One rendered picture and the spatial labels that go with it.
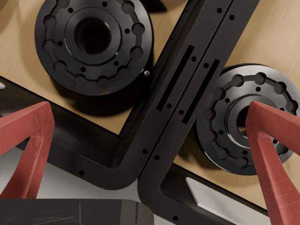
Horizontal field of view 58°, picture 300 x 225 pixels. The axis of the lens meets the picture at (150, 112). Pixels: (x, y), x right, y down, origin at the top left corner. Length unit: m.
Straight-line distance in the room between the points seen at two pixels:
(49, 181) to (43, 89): 0.20
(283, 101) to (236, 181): 0.10
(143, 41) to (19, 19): 0.12
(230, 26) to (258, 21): 0.12
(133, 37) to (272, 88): 0.13
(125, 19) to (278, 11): 0.15
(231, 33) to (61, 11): 0.14
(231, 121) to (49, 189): 0.30
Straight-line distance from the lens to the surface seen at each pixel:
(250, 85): 0.26
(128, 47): 0.24
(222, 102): 0.25
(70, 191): 0.44
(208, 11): 0.18
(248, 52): 0.29
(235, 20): 0.18
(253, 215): 0.27
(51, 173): 0.44
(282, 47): 0.31
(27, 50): 0.29
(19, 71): 0.29
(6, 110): 0.20
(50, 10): 0.26
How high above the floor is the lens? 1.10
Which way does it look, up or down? 84 degrees down
